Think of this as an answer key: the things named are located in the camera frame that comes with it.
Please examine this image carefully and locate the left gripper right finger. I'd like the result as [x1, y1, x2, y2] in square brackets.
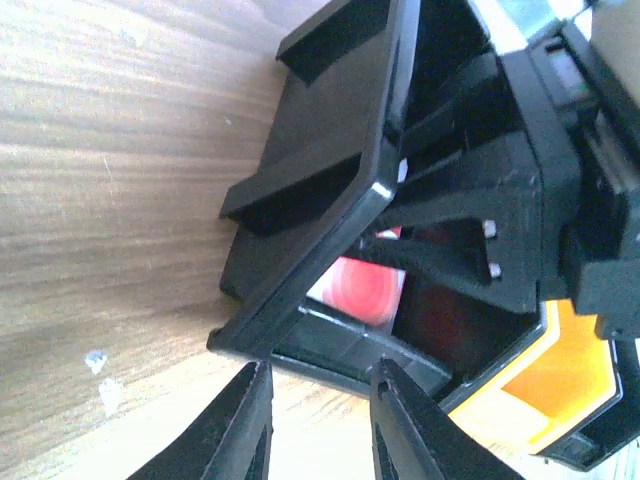
[370, 358, 520, 480]

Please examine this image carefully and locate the black card bin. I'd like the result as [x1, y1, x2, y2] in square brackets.
[207, 1, 544, 399]
[538, 340, 639, 472]

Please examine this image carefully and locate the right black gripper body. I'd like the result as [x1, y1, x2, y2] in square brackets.
[402, 1, 639, 340]

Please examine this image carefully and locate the red card stack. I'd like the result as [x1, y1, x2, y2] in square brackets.
[306, 256, 406, 328]

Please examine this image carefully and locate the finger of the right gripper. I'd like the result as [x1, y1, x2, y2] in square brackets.
[379, 131, 542, 250]
[367, 239, 538, 313]

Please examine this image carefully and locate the left black card bin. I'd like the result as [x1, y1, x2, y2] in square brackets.
[207, 1, 544, 399]

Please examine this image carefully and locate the right black card bin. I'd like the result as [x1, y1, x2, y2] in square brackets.
[538, 340, 639, 472]

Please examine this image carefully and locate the orange card bin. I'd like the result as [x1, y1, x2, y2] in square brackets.
[449, 299, 619, 454]

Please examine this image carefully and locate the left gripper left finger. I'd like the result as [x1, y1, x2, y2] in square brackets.
[130, 361, 273, 480]

